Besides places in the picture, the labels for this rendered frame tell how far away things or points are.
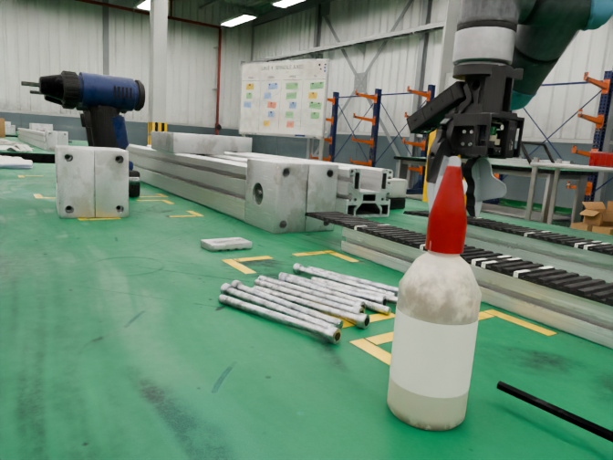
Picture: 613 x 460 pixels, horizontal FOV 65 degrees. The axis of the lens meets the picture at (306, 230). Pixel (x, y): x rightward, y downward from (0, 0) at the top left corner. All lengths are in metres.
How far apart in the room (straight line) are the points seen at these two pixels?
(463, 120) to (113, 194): 0.49
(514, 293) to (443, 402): 0.21
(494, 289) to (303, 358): 0.21
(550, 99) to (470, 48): 8.75
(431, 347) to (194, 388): 0.12
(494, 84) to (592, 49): 8.63
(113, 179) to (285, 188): 0.25
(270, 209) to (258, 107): 6.47
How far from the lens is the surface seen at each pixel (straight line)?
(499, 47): 0.69
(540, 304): 0.42
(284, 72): 6.87
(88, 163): 0.73
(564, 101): 9.30
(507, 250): 0.65
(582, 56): 9.31
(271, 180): 0.65
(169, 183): 1.06
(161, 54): 11.18
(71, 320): 0.36
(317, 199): 0.68
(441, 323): 0.22
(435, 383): 0.23
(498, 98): 0.67
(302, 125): 6.60
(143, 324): 0.34
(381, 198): 0.88
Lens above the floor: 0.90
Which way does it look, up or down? 10 degrees down
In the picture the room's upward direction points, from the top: 4 degrees clockwise
